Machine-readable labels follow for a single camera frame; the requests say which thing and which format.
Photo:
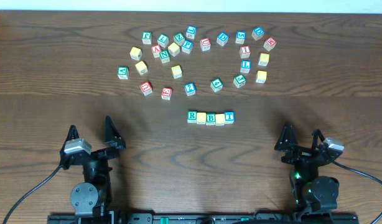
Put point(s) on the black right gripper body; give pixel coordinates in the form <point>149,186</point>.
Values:
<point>301,154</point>

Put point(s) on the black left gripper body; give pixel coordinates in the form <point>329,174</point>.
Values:
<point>96,154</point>

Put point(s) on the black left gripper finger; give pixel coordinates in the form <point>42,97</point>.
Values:
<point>112,136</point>
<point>72,134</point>

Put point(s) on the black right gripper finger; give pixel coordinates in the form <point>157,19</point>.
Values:
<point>318,139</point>
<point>287,140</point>

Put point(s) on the blue T block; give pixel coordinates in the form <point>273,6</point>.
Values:
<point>229,117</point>

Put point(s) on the yellow O block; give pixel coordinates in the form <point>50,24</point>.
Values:
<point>220,119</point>
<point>201,117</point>

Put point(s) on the green B block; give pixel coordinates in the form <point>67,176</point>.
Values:
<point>210,119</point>

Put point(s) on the green R block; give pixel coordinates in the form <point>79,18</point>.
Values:
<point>191,116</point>

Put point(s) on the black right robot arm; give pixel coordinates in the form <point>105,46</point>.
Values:
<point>313,193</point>

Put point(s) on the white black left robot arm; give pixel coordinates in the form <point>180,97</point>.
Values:
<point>92,197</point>

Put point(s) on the red U block lower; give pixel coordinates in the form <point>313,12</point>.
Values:
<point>146,88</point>

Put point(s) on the green V block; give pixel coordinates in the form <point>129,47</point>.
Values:
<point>123,73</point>

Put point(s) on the red E block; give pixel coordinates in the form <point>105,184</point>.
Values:
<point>166,93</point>

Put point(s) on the yellow G block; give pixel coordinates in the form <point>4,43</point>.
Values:
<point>261,76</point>

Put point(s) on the yellow 8 block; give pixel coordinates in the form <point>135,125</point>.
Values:
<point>141,67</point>

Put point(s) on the green J block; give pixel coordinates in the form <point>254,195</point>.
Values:
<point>239,80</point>

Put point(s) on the blue L block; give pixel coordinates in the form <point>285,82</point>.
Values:
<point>245,66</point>

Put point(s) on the yellow K block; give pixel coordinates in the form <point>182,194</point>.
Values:
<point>263,59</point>

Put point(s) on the yellow block far left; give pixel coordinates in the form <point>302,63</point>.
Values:
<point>136,53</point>

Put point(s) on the green 4 block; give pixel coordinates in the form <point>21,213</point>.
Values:
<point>216,85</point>

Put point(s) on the blue 2 block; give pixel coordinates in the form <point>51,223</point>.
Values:
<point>190,89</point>

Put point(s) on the yellow C block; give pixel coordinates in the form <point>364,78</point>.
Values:
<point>176,71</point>

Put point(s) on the green N block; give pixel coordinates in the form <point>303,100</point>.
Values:
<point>164,56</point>

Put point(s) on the red W block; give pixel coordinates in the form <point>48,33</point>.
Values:
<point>269,44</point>

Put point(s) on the red A block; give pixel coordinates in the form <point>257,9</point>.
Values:
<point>156,50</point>

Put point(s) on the red I block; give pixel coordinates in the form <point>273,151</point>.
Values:
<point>245,51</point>

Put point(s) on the green block top left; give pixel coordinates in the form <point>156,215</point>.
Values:
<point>147,38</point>

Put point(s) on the yellow S block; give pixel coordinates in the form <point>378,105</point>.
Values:
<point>174,49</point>

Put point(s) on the blue block top right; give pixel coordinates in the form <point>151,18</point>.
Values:
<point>257,33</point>

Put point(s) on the blue 5 block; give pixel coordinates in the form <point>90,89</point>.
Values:
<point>240,37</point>

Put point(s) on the blue P block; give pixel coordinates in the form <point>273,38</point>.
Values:
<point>187,46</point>

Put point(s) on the green Z block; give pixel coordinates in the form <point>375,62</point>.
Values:
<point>179,39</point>

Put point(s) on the blue D block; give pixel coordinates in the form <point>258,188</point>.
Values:
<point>222,39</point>

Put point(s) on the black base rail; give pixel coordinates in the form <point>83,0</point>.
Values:
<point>147,218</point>

